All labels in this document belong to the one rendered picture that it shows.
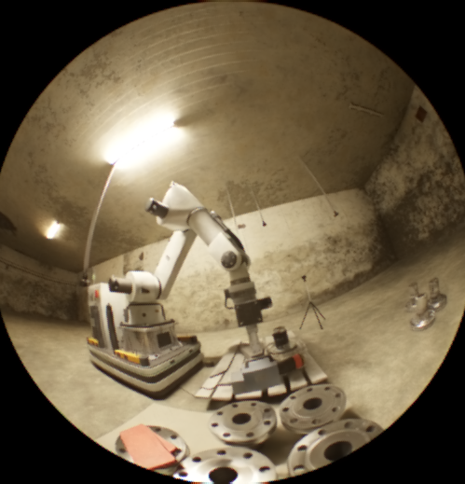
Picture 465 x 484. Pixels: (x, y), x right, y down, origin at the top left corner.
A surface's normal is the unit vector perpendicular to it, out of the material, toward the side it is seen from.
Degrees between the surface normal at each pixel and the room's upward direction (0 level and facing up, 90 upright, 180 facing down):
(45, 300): 90
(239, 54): 180
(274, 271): 90
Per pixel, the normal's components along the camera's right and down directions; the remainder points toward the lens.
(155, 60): 0.21, 0.91
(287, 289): -0.19, -0.33
